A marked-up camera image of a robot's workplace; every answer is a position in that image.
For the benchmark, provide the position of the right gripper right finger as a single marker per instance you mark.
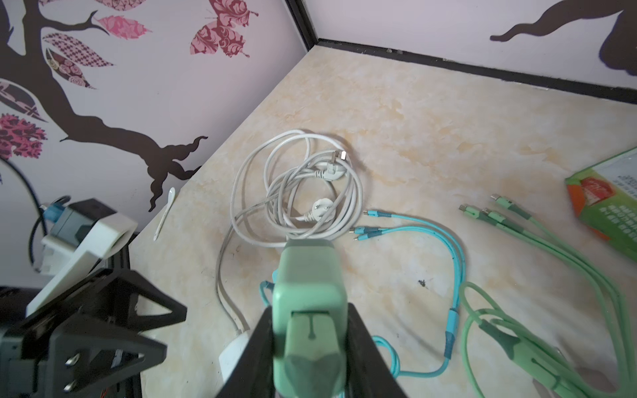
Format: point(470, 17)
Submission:
point(368, 375)

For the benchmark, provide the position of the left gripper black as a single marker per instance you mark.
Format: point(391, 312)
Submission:
point(92, 350)

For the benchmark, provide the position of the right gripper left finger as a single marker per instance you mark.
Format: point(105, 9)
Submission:
point(253, 376)

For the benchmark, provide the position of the light green charger plug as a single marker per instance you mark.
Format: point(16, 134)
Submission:
point(309, 321)

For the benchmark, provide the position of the purple power strip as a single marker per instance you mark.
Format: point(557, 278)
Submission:
point(231, 355)

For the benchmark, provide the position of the green snack packet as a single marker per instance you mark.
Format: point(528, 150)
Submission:
point(603, 198)

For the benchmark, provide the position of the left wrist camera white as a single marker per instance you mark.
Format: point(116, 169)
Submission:
point(82, 234)

